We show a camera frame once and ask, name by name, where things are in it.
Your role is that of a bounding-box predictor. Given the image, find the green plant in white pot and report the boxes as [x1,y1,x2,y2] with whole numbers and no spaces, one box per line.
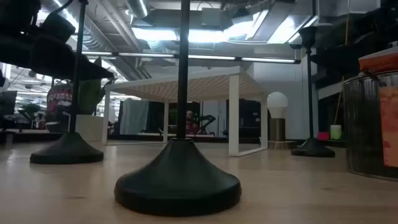
[74,57,108,142]

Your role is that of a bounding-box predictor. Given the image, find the pale green cup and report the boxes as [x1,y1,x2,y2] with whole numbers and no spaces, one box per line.
[330,124,342,140]

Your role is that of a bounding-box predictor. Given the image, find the dark computer monitor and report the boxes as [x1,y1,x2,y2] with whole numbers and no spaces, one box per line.
[0,90,18,116]

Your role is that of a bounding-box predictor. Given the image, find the grey hanging cloth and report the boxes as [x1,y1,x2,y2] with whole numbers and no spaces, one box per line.
[119,98,150,135]

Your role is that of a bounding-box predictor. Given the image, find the person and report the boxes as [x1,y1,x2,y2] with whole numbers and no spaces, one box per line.
[185,110,200,135]
[45,81,75,131]

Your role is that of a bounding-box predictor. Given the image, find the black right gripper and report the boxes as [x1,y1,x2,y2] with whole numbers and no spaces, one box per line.
[310,6,398,75]

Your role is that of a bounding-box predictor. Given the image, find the white perforated shelf riser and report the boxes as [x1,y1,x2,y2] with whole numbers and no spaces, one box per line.
[101,65,269,157]

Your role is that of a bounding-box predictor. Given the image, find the long LED light bar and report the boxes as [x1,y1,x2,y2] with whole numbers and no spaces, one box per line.
[81,50,302,65]

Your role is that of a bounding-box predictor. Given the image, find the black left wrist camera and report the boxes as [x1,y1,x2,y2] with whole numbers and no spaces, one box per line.
[40,12,76,43]

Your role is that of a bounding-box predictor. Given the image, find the white globe lamp brass base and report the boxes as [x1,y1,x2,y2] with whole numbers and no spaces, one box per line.
[266,91,298,149]

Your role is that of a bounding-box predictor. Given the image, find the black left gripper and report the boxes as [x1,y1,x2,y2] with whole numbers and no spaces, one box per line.
[0,29,114,80]

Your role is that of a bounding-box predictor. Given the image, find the black candlestick holder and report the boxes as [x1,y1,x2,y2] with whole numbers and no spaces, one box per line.
[29,0,104,165]
[114,0,243,218]
[291,26,336,158]

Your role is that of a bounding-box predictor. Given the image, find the scented candle tin orange label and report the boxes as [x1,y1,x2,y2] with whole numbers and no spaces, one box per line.
[343,46,398,182]

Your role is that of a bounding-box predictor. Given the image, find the green background shrub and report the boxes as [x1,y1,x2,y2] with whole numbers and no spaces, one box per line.
[18,103,41,121]

